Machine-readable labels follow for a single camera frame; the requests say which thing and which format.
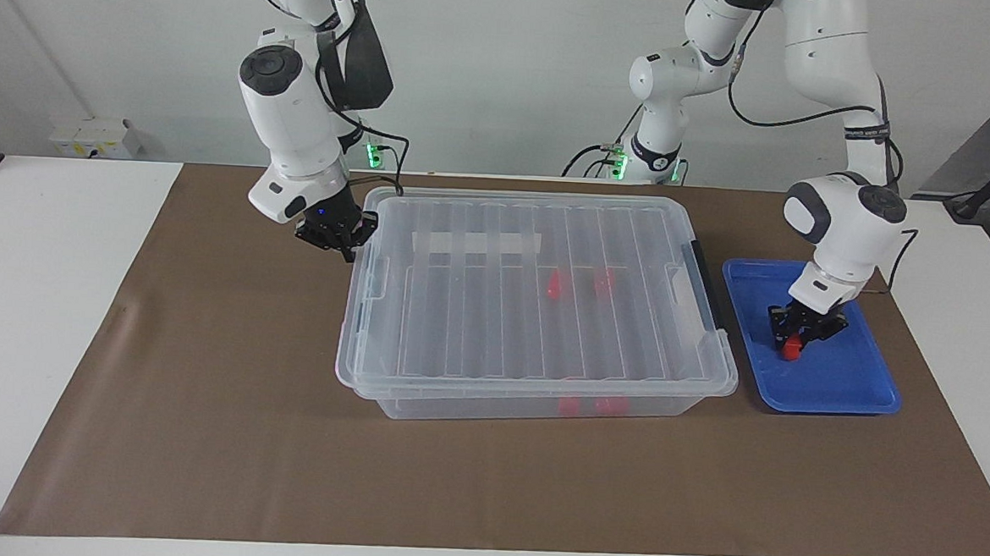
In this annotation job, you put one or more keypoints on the blue plastic tray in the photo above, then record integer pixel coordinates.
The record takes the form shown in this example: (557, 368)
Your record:
(828, 380)

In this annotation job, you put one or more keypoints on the red block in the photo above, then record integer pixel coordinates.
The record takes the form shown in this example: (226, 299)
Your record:
(604, 283)
(555, 284)
(790, 353)

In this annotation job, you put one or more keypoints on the white label strip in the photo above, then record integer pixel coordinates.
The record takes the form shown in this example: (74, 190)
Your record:
(476, 243)

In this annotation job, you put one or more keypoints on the white power strip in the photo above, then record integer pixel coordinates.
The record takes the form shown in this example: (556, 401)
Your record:
(91, 138)

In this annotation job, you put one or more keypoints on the clear plastic box lid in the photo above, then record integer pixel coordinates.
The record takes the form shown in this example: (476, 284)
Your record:
(459, 310)

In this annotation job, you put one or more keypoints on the clear plastic storage box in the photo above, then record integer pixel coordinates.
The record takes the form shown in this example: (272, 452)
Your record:
(471, 406)

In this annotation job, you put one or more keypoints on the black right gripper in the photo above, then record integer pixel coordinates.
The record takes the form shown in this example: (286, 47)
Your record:
(333, 223)

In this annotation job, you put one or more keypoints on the brown paper table mat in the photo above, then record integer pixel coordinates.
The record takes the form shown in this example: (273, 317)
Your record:
(198, 449)

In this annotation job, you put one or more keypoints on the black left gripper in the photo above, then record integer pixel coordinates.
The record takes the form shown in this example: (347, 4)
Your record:
(810, 320)

